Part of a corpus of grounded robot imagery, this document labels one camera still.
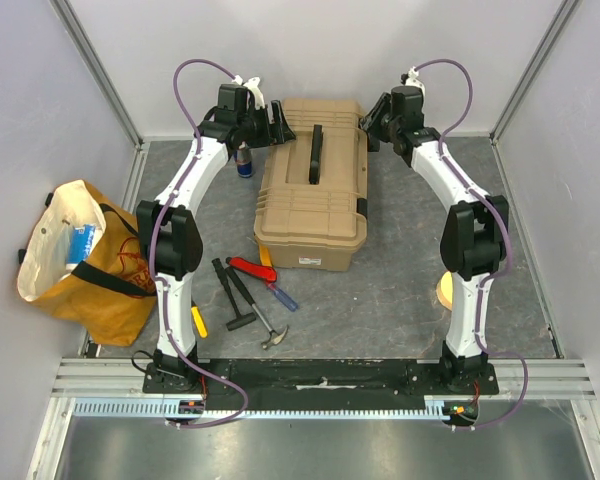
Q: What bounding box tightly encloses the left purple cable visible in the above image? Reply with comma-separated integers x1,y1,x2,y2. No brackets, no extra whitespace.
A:
148,58,251,431

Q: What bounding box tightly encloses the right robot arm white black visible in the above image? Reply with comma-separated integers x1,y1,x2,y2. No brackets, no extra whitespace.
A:
360,85,510,394

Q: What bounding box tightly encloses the blue white packet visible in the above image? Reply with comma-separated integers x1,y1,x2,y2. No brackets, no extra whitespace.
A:
66,224,101,271

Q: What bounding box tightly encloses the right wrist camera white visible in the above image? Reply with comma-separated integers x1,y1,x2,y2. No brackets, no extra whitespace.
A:
400,67,426,95

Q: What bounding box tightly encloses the round yellow sponge disc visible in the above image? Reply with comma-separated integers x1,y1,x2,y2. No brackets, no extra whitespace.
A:
436,271,453,311

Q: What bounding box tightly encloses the blue handle screwdriver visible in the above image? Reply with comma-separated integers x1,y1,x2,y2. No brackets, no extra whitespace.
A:
266,283,299,312

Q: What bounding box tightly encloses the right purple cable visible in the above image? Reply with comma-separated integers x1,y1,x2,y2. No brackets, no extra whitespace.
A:
412,58,530,432

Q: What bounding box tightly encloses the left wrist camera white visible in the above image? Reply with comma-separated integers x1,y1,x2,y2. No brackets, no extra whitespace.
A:
232,75,266,110

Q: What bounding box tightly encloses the claw hammer black handle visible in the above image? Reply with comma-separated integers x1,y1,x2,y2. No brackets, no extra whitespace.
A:
225,266,289,350

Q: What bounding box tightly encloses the orange utility knife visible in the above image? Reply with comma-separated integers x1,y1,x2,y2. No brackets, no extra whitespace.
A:
258,243,273,267

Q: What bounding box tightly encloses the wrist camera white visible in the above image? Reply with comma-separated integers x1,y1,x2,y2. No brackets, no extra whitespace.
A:
232,75,266,110
400,67,426,95

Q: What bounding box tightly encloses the slotted cable duct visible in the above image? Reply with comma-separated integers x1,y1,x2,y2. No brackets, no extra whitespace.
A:
73,397,450,421

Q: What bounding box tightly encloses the black mallet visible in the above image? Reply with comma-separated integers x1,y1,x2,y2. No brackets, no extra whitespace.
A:
212,258,256,331

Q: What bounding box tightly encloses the yellow handle screwdriver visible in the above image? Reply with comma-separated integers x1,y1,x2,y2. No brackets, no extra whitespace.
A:
191,301,208,339

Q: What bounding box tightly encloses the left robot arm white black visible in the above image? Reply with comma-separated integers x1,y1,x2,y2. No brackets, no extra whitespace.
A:
136,77,295,393

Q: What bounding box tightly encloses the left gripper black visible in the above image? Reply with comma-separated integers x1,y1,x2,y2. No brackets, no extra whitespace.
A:
238,102,295,151

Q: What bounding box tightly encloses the tan plastic toolbox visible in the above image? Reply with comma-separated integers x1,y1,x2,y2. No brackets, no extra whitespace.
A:
254,98,368,271

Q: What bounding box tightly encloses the red utility knife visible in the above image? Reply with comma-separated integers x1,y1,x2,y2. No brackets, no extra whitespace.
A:
226,257,277,283

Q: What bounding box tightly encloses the yellow tote bag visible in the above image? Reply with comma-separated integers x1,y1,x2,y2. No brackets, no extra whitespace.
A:
17,180,156,347

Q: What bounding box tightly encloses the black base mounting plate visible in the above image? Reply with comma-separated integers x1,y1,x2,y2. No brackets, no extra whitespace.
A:
142,357,501,401

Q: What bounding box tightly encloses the purple cable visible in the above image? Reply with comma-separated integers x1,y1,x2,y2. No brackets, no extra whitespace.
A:
148,58,251,431
412,58,530,432

